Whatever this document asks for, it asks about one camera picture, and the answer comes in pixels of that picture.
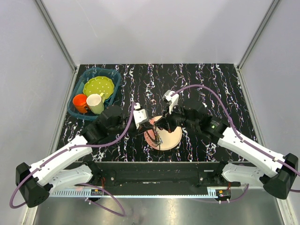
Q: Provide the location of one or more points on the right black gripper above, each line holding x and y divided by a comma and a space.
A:
167, 122

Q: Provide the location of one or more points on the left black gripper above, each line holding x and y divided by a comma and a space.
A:
142, 128

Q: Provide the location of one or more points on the large metal keyring with keys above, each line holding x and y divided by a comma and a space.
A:
155, 139

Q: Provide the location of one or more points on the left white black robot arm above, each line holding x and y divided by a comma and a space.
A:
35, 182

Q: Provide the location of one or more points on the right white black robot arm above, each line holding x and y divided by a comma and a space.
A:
272, 171

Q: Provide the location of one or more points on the pink and cream round plate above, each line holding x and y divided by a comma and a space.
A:
170, 140

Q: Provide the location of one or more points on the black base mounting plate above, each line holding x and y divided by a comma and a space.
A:
113, 174

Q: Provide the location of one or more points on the cream mug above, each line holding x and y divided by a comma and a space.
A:
96, 103

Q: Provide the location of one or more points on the teal plastic bin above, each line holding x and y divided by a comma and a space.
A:
78, 89

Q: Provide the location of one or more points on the yellow-green dotted plate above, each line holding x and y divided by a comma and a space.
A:
98, 85

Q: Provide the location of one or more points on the orange plastic cup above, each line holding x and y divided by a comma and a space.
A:
80, 103

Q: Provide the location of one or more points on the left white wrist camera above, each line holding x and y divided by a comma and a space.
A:
140, 115

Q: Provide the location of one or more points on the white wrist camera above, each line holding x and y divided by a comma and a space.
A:
140, 115
171, 98

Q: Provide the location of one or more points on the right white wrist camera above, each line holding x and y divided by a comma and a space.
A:
171, 98

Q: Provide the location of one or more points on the aluminium front rail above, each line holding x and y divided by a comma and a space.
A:
181, 190

